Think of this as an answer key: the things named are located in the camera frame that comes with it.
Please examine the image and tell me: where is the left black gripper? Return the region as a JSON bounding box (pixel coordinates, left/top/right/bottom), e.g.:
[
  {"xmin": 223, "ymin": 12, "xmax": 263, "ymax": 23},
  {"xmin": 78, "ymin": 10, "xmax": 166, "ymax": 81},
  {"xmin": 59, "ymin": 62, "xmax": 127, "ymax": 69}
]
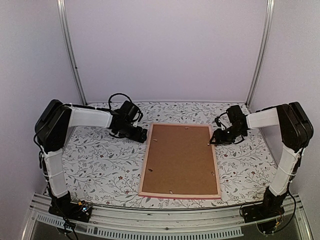
[{"xmin": 116, "ymin": 122, "xmax": 147, "ymax": 143}]

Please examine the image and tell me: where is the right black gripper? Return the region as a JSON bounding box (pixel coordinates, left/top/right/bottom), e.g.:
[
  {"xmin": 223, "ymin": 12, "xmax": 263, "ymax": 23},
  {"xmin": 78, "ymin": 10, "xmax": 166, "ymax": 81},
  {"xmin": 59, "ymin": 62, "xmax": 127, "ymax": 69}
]
[{"xmin": 210, "ymin": 125, "xmax": 246, "ymax": 145}]

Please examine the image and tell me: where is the brown cardboard backing board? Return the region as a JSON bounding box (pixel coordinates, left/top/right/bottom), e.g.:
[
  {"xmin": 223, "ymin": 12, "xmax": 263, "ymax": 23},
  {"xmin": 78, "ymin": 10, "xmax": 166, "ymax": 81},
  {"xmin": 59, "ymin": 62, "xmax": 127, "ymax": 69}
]
[{"xmin": 141, "ymin": 124, "xmax": 218, "ymax": 195}]

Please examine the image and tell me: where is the pink wooden picture frame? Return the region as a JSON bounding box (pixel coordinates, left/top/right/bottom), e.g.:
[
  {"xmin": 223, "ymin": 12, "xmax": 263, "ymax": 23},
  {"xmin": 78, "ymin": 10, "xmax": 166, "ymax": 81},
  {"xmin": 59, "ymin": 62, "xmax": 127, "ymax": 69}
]
[{"xmin": 137, "ymin": 122, "xmax": 222, "ymax": 200}]

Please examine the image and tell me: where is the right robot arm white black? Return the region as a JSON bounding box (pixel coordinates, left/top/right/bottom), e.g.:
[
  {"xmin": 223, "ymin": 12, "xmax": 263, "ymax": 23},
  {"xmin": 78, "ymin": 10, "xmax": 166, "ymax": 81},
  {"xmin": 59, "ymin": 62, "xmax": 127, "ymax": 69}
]
[{"xmin": 209, "ymin": 101, "xmax": 314, "ymax": 198}]

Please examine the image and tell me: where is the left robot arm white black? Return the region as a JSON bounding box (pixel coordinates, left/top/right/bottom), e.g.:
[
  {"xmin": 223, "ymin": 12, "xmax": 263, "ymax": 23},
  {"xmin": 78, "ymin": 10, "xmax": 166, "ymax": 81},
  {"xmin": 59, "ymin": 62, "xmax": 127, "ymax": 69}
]
[{"xmin": 34, "ymin": 99, "xmax": 148, "ymax": 217}]

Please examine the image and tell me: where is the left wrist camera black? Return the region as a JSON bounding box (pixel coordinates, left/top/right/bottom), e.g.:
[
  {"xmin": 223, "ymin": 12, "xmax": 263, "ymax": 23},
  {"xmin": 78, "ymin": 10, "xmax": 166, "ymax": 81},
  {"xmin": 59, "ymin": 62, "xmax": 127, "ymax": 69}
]
[{"xmin": 120, "ymin": 100, "xmax": 143, "ymax": 123}]

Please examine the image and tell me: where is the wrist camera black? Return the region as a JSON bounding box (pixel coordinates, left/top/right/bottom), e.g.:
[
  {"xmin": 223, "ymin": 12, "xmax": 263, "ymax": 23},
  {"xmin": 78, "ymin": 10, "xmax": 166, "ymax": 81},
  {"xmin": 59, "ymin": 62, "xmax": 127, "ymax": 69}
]
[
  {"xmin": 120, "ymin": 100, "xmax": 143, "ymax": 123},
  {"xmin": 214, "ymin": 105, "xmax": 246, "ymax": 127}
]

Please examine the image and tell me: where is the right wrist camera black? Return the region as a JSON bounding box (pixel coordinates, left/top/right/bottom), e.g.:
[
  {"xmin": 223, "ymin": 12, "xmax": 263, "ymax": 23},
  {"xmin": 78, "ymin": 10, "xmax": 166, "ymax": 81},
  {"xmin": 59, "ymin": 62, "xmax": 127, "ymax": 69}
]
[{"xmin": 214, "ymin": 105, "xmax": 246, "ymax": 127}]

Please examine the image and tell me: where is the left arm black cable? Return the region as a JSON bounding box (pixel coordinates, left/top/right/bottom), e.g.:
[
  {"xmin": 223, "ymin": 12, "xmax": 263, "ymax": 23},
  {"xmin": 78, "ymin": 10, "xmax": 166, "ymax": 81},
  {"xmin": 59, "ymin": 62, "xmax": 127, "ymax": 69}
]
[{"xmin": 107, "ymin": 92, "xmax": 133, "ymax": 111}]

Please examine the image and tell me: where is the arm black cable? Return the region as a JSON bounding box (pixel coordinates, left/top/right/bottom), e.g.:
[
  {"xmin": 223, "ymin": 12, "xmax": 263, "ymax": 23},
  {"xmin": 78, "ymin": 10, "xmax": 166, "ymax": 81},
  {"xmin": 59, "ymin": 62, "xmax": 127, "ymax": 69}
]
[
  {"xmin": 239, "ymin": 192, "xmax": 298, "ymax": 226},
  {"xmin": 107, "ymin": 92, "xmax": 133, "ymax": 111}
]

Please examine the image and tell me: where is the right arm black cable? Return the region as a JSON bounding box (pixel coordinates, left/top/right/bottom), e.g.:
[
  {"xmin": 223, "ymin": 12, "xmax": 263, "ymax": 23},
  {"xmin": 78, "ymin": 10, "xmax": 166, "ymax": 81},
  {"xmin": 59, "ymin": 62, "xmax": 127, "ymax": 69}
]
[{"xmin": 239, "ymin": 192, "xmax": 298, "ymax": 226}]

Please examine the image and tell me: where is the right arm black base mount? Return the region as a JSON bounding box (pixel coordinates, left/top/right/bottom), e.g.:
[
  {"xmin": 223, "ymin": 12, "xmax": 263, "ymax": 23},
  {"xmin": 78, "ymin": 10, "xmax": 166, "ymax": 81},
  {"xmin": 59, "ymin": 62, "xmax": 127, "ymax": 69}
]
[{"xmin": 239, "ymin": 202, "xmax": 285, "ymax": 235}]

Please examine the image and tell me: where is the aluminium front rail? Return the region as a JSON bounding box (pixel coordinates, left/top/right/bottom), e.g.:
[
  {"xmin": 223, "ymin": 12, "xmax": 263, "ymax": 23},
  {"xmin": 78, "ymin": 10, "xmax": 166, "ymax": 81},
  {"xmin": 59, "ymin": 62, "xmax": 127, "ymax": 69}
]
[{"xmin": 21, "ymin": 194, "xmax": 315, "ymax": 240}]

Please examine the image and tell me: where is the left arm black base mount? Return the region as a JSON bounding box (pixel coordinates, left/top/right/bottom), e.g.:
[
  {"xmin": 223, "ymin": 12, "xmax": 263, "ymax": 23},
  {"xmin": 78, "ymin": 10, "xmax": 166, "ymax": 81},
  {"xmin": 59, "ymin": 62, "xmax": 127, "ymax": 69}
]
[{"xmin": 48, "ymin": 195, "xmax": 92, "ymax": 223}]

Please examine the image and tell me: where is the right aluminium corner post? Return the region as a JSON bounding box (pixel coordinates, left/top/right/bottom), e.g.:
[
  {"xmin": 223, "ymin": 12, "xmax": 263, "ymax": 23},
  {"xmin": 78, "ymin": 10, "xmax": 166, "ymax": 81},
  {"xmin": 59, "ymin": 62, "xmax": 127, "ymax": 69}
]
[{"xmin": 245, "ymin": 0, "xmax": 275, "ymax": 108}]

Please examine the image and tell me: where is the aluminium corner post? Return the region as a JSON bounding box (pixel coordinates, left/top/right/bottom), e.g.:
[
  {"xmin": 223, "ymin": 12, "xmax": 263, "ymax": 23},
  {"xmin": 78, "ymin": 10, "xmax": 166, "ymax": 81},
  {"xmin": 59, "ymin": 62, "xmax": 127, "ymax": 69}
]
[
  {"xmin": 245, "ymin": 0, "xmax": 275, "ymax": 108},
  {"xmin": 56, "ymin": 0, "xmax": 88, "ymax": 106}
]

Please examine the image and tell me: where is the left aluminium corner post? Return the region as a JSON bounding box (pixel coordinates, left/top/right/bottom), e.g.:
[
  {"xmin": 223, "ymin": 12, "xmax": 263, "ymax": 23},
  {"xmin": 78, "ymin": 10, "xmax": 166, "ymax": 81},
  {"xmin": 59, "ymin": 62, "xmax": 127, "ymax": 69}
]
[{"xmin": 56, "ymin": 0, "xmax": 88, "ymax": 106}]

